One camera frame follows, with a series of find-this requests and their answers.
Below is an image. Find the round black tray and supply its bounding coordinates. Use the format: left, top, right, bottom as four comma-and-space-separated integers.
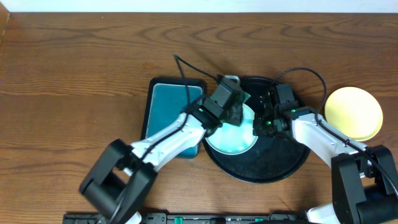
203, 77, 310, 184

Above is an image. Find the yellow plate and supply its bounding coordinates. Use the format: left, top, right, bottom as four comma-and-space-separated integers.
325, 86, 383, 141

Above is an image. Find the black rectangular tray with blue water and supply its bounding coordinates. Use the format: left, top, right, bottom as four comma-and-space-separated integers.
140, 77, 208, 159

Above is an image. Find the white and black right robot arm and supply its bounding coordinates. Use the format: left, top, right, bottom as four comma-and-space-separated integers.
253, 106, 397, 223

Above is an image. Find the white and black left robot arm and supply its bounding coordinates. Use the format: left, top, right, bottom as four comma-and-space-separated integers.
79, 93, 248, 223

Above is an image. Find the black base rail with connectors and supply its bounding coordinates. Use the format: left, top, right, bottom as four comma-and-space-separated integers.
62, 211, 309, 224

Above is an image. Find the light green plate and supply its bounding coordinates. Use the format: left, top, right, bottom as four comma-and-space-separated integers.
206, 104, 258, 156

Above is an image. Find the green and yellow sponge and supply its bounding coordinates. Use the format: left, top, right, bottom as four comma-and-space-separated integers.
241, 91, 251, 103

